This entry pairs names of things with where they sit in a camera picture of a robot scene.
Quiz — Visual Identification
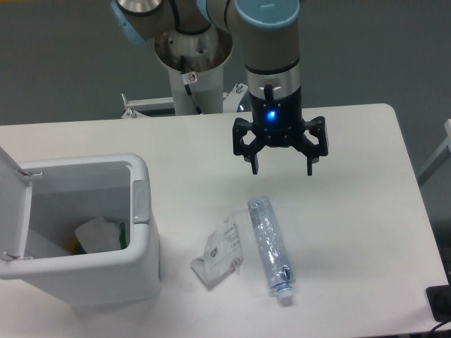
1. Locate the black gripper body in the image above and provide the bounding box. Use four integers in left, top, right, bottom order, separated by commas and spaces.
246, 68, 302, 149

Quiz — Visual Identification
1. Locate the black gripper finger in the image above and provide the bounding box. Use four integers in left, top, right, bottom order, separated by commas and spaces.
232, 118, 269, 175
295, 116, 330, 176

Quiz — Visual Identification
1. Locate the clear plastic bottle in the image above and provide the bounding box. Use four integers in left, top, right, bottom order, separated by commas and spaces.
247, 196, 294, 306

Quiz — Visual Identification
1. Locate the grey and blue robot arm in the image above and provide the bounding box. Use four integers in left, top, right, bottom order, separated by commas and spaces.
110, 1, 328, 169

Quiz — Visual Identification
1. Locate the white crumpled paper trash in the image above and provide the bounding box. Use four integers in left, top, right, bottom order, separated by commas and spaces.
75, 217, 125, 254

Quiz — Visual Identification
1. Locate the white trash can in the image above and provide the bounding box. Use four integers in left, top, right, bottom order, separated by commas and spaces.
1, 152, 161, 306

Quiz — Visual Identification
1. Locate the yellow and blue trash piece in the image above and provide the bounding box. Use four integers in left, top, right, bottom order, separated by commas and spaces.
65, 238, 87, 256

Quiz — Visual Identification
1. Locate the white trash can lid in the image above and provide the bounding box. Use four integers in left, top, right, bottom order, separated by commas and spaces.
1, 150, 42, 261

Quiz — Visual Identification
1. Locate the white furniture leg right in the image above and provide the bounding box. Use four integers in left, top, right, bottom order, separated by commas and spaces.
416, 119, 450, 187

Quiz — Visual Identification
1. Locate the black device at table edge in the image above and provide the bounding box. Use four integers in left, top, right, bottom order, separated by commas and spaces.
426, 285, 450, 322

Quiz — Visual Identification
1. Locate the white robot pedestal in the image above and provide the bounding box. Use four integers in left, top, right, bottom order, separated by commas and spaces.
154, 27, 233, 112

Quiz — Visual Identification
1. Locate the white metal base frame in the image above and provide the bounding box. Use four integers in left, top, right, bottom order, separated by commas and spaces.
121, 82, 250, 119

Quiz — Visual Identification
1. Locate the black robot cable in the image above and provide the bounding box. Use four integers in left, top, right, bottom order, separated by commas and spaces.
180, 55, 204, 115

